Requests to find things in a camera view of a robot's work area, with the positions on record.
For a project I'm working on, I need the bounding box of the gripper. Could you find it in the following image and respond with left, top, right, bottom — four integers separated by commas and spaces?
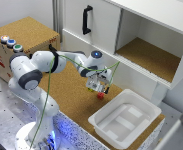
86, 68, 113, 91

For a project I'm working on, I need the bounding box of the yellow block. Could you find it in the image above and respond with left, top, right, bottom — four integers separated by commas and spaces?
86, 84, 96, 92

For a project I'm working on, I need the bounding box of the white plastic box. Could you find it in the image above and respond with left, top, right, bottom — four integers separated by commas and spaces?
87, 88, 163, 150

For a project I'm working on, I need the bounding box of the white sliding door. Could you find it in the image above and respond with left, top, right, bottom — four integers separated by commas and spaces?
63, 0, 122, 55

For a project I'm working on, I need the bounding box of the white cabinet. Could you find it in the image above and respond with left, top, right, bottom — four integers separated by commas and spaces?
62, 0, 183, 107

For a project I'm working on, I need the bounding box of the wooden drawer box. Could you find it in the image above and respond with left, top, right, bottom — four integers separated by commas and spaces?
0, 16, 62, 83

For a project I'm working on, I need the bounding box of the green button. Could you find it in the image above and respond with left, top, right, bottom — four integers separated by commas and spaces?
12, 43, 24, 54

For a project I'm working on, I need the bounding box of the blue button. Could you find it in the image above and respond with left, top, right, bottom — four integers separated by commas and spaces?
6, 38, 17, 48

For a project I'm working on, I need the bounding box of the red button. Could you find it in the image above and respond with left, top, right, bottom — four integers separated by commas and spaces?
0, 35, 10, 44

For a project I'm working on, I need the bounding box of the green cable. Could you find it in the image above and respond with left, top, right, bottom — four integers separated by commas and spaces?
28, 55, 121, 150

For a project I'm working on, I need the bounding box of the black door handle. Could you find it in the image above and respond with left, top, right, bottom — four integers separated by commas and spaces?
82, 4, 94, 36

